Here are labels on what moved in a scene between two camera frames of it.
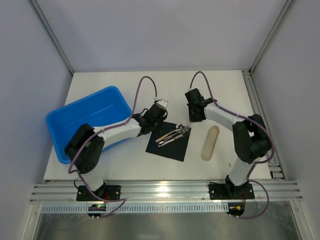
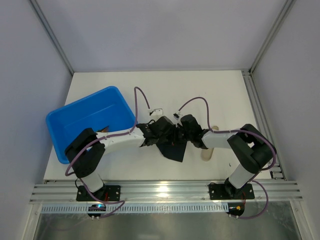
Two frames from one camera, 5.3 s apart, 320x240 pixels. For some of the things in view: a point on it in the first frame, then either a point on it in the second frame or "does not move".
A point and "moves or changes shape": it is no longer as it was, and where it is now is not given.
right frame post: [287, 6] does not move
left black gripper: [155, 122] to [170, 133]
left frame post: [40, 14] does not move
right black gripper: [196, 113] to [181, 133]
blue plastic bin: [104, 109] does not move
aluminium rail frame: [166, 192] does not move
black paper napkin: [175, 150] moves or changes shape
